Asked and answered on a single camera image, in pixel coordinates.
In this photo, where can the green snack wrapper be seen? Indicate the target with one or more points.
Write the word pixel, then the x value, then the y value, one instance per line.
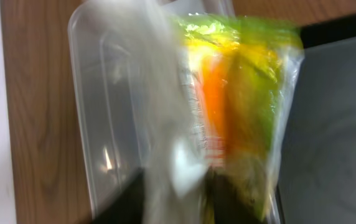
pixel 243 71

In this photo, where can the black waste tray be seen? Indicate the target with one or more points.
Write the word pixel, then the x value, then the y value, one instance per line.
pixel 317 181

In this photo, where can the clear plastic bin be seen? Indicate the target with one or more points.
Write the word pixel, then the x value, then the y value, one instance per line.
pixel 108 41

